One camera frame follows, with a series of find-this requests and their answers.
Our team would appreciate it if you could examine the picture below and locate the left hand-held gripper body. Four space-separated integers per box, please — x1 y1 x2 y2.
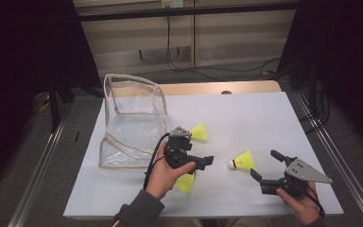
164 126 206 171

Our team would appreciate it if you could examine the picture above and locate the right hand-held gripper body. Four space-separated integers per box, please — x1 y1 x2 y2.
259 157 334 201

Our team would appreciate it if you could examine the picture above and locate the yellow shuttlecock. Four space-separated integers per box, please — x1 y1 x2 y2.
227 149 257 171
188 122 209 142
174 172 197 194

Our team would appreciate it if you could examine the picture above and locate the clear plastic bag beige trim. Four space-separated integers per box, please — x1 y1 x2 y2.
98 73 171 168

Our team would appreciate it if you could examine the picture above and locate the person's left hand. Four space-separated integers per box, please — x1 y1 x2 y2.
145 141 197 201

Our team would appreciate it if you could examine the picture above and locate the person's right hand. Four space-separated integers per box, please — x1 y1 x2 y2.
275 181 320 226

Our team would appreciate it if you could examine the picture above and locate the white table cover board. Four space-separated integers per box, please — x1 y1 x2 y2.
63 92 344 219

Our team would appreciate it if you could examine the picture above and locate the wooden table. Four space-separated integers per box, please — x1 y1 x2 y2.
110 79 283 97

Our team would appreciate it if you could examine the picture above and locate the dark curtain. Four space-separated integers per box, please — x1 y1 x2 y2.
0 0 103 197
277 0 363 155

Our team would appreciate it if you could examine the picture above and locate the black metal crossbar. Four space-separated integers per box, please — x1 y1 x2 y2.
75 2 301 23

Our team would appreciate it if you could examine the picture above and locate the black stand leg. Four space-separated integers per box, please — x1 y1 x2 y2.
48 75 77 133

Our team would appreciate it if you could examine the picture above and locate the left hand-held gripper black cable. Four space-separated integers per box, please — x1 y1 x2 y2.
143 132 171 191

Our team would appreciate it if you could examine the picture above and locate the hand-held gripper black cable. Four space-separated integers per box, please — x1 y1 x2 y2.
143 132 171 191
292 183 326 219

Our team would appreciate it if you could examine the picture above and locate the right hand-held gripper black cable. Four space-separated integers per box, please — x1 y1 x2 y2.
292 183 326 219

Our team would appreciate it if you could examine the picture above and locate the metal floor rail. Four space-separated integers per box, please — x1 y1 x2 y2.
294 91 363 227
8 119 67 227

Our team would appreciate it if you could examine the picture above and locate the bundle of black cables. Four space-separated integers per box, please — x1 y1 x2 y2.
299 79 332 133

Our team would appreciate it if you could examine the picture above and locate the long black floor cable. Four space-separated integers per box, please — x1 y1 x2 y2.
164 7 282 81

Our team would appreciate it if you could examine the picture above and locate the white wall socket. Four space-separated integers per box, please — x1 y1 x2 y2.
161 0 184 9

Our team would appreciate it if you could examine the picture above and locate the yellow cable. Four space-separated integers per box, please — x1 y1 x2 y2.
32 93 53 114

